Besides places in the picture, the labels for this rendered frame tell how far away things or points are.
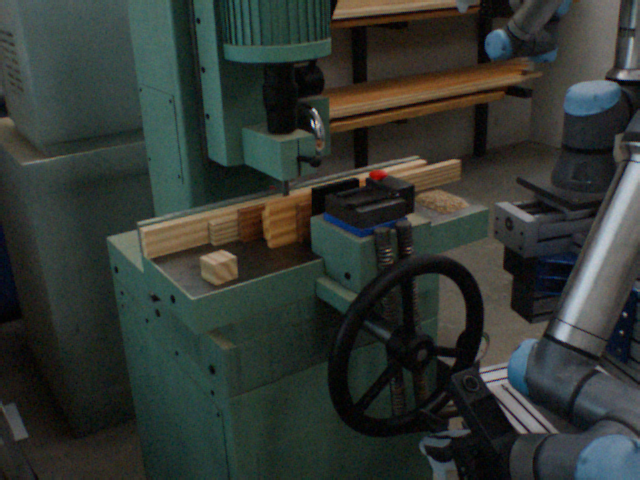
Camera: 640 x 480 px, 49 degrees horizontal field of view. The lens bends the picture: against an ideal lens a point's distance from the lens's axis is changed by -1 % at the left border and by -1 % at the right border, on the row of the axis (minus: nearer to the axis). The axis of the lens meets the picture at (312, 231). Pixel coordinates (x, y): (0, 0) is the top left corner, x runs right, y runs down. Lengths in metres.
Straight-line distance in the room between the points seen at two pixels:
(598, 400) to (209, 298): 0.54
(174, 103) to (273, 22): 0.32
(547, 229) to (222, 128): 0.80
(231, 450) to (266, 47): 0.65
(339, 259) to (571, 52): 4.05
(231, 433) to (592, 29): 4.11
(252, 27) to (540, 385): 0.65
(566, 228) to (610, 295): 0.78
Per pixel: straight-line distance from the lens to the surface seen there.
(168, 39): 1.31
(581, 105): 1.68
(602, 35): 4.87
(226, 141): 1.26
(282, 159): 1.16
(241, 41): 1.12
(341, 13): 3.39
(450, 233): 1.29
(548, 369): 0.94
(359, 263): 1.04
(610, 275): 0.94
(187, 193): 1.37
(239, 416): 1.16
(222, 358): 1.10
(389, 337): 1.05
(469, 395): 0.93
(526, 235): 1.65
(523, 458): 0.88
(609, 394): 0.91
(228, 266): 1.06
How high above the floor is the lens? 1.36
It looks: 22 degrees down
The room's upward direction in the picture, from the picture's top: 2 degrees counter-clockwise
